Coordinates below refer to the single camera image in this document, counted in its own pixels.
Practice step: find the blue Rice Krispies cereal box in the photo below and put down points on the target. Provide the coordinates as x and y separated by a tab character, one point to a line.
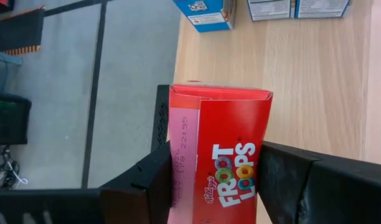
321	7
269	9
206	15

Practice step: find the black bin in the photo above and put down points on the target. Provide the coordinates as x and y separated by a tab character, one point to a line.
10	121

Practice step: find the wooden shelf with black legs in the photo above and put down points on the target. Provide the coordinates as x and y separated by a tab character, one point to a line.
302	93

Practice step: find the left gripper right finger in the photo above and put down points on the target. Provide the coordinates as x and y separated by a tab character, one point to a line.
333	193

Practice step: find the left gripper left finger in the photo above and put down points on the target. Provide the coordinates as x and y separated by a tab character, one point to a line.
84	205

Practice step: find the black hazard-striped floor mat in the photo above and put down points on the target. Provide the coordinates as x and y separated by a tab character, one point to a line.
19	31

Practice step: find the red and black toolbox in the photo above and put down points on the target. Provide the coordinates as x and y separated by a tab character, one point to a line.
0	4

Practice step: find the red Froot Loops cereal box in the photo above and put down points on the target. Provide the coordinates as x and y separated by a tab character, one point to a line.
228	124

